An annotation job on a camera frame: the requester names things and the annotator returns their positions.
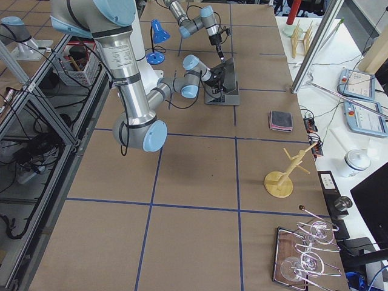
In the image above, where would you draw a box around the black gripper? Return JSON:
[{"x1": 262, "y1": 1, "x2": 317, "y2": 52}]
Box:
[
  {"x1": 209, "y1": 33, "x2": 225, "y2": 63},
  {"x1": 206, "y1": 67, "x2": 225, "y2": 90}
]

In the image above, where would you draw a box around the grey laptop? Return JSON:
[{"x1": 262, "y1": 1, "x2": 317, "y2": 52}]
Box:
[{"x1": 204, "y1": 58, "x2": 240, "y2": 105}]

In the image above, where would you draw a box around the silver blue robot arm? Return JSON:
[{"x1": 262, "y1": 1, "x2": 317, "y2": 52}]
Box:
[
  {"x1": 164, "y1": 0, "x2": 230, "y2": 63},
  {"x1": 50, "y1": 1, "x2": 215, "y2": 152}
]

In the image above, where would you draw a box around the blue desk lamp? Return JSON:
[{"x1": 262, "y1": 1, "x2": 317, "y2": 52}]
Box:
[{"x1": 146, "y1": 19, "x2": 170, "y2": 65}]

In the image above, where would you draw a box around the pale green plate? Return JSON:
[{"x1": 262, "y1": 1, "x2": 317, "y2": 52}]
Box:
[{"x1": 283, "y1": 25, "x2": 296, "y2": 37}]

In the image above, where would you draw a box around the grey pink folded cloth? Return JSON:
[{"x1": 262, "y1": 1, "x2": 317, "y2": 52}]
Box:
[{"x1": 269, "y1": 110, "x2": 293, "y2": 132}]

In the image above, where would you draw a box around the wooden dish rack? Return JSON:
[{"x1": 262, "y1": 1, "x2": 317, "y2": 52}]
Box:
[{"x1": 290, "y1": 21, "x2": 313, "y2": 59}]

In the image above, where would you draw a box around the red cylinder bottle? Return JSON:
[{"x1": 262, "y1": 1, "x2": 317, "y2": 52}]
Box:
[{"x1": 286, "y1": 0, "x2": 302, "y2": 25}]

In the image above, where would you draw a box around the wooden mug tree stand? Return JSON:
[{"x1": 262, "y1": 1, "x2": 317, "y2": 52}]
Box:
[{"x1": 264, "y1": 142, "x2": 317, "y2": 198}]

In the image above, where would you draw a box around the black orange power strip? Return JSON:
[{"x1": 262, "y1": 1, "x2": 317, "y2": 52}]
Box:
[{"x1": 303, "y1": 117, "x2": 324, "y2": 159}]

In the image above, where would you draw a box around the upper teach pendant tablet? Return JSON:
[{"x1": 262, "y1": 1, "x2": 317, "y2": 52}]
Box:
[{"x1": 337, "y1": 69, "x2": 376, "y2": 101}]

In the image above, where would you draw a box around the teach pendant tablet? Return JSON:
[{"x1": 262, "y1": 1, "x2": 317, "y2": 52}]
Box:
[
  {"x1": 344, "y1": 100, "x2": 387, "y2": 138},
  {"x1": 337, "y1": 69, "x2": 376, "y2": 101}
]

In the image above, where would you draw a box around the white plastic basket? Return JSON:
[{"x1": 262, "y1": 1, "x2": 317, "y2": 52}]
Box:
[{"x1": 53, "y1": 41, "x2": 99, "y2": 86}]

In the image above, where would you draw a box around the lower teach pendant tablet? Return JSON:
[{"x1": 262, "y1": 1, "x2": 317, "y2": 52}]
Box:
[{"x1": 344, "y1": 100, "x2": 387, "y2": 138}]

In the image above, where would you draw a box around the white lidded ceramic jar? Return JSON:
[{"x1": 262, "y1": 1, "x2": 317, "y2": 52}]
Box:
[{"x1": 343, "y1": 149, "x2": 371, "y2": 178}]

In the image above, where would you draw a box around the black box with knob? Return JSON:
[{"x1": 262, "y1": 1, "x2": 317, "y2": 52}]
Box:
[{"x1": 318, "y1": 171, "x2": 353, "y2": 219}]

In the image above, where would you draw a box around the upper clear wine glass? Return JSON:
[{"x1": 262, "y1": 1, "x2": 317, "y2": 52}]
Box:
[{"x1": 296, "y1": 221, "x2": 340, "y2": 246}]

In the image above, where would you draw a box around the clear wine glass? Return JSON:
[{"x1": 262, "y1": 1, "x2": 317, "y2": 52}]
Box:
[
  {"x1": 296, "y1": 221, "x2": 340, "y2": 246},
  {"x1": 280, "y1": 252, "x2": 341, "y2": 282}
]

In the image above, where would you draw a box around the black monitor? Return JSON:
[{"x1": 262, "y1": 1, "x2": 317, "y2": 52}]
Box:
[{"x1": 350, "y1": 169, "x2": 387, "y2": 249}]

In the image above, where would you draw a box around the wine glass rack tray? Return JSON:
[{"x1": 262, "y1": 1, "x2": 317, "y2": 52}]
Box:
[{"x1": 272, "y1": 227, "x2": 342, "y2": 290}]

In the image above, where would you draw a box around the lower clear wine glass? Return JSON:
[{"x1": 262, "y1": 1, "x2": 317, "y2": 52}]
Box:
[{"x1": 280, "y1": 252, "x2": 341, "y2": 282}]

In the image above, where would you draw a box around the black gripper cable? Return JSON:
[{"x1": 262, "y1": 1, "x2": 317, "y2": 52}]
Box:
[{"x1": 167, "y1": 87, "x2": 207, "y2": 110}]

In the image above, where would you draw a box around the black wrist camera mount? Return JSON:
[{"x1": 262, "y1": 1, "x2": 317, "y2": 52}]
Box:
[{"x1": 218, "y1": 26, "x2": 231, "y2": 43}]

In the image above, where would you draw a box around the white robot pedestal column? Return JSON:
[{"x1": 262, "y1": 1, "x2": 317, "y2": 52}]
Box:
[{"x1": 130, "y1": 1, "x2": 164, "y2": 95}]

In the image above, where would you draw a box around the aluminium frame post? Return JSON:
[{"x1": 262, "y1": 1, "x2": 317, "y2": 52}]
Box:
[{"x1": 291, "y1": 0, "x2": 344, "y2": 94}]

